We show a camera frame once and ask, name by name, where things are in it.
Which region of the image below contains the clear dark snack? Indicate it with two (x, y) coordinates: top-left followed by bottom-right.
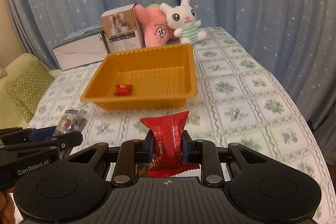
(52, 107), (90, 159)

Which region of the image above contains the large red snack packet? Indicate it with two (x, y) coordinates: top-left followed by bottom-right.
(140, 111), (200, 177)

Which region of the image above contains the small red candy packet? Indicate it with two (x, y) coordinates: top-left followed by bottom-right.
(114, 84), (133, 96)

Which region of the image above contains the person's hand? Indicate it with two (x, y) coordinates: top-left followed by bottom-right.
(0, 191), (15, 224)

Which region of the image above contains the light green sofa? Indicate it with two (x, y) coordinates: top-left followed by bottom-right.
(0, 53), (61, 128)

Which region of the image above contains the green zigzag cushion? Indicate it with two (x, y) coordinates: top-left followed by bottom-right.
(5, 60), (54, 123)

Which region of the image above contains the floral tablecloth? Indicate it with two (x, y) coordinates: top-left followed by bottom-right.
(29, 27), (335, 223)

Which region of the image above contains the orange plastic tray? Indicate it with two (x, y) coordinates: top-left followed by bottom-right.
(80, 44), (198, 110)

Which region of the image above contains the white flat cardboard box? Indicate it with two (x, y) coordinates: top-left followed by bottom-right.
(52, 24), (108, 71)

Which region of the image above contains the pink plush toy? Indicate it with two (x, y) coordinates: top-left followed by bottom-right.
(133, 4), (175, 48)

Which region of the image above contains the brown product box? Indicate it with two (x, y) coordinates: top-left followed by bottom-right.
(101, 4), (145, 53)

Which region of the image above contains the white bunny plush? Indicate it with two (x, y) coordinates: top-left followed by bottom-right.
(159, 0), (207, 44)

